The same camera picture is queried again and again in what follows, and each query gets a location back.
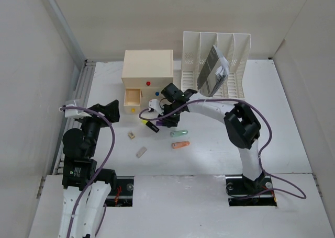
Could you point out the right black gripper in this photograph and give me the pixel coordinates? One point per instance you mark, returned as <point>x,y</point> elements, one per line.
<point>169,122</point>

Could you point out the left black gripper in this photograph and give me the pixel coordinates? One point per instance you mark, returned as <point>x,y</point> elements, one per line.
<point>110,110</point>

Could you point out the yellow highlighter marker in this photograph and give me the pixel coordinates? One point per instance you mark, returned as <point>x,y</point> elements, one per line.
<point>150,125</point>

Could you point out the cream drawer cabinet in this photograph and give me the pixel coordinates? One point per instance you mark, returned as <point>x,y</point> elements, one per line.
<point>144,74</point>

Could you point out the grey setup guide booklet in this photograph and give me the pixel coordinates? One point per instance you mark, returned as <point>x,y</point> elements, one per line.
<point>213,74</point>

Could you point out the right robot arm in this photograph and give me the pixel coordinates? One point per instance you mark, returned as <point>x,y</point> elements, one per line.
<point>242,126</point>

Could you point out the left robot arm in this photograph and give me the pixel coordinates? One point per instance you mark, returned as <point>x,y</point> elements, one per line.
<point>85,185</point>

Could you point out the green correction tape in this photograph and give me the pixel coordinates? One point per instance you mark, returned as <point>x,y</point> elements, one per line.
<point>178,133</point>

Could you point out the orange correction tape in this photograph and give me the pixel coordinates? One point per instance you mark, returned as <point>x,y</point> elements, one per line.
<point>178,145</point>

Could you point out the small yellow eraser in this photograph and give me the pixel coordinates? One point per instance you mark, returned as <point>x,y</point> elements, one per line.
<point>131,135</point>

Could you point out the white rectangular eraser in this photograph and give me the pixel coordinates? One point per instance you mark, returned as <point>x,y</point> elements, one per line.
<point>140,152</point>

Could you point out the white file organizer rack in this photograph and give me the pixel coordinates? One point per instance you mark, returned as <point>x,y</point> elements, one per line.
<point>234,46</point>

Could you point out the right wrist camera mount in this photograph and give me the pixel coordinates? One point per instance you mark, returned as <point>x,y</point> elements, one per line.
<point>154,105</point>

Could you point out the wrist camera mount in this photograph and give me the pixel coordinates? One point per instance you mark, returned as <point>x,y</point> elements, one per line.
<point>154,105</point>
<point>73,113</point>

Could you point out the aluminium rail frame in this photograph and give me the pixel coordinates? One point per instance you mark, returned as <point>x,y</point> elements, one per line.
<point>79,92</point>

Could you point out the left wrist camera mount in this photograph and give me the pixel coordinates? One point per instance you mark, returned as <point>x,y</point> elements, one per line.
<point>73,113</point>

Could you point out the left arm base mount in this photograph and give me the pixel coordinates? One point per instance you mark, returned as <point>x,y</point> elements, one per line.
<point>121,194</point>

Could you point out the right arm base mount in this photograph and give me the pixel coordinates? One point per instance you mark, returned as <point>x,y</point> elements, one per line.
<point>243,192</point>

